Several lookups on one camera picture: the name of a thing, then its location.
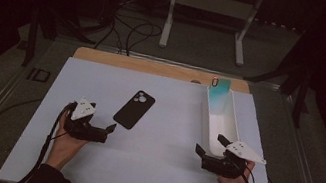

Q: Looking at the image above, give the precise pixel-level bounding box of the black phone case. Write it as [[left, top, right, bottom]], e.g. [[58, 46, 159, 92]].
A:
[[111, 86, 158, 134]]

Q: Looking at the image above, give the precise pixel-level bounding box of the bundle of black floor cables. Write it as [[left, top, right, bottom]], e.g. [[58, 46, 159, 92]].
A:
[[91, 0, 168, 62]]

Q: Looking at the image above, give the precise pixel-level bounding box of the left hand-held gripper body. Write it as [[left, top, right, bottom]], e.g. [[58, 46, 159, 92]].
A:
[[61, 94, 114, 145]]

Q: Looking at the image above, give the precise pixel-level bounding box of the white table cover sheet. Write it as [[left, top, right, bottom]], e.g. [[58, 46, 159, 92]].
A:
[[0, 47, 299, 183]]

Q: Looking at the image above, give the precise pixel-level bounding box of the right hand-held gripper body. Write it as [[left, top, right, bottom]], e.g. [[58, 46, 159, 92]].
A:
[[199, 135, 270, 183]]

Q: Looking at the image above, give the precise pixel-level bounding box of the left hand-held gripper cable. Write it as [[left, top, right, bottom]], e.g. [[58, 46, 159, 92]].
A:
[[14, 95, 77, 183]]

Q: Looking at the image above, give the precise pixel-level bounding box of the long white bin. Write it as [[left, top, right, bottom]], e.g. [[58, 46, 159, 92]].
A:
[[193, 83, 250, 162]]

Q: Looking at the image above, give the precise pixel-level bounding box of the person's left hand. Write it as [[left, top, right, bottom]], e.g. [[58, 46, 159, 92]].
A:
[[44, 115, 93, 175]]

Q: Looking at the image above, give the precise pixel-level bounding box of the grey metal stand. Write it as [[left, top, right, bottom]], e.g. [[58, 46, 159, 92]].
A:
[[157, 0, 266, 70]]

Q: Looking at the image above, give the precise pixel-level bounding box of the black tripod stand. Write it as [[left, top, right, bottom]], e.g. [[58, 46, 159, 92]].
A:
[[237, 19, 325, 131], [19, 5, 101, 80]]

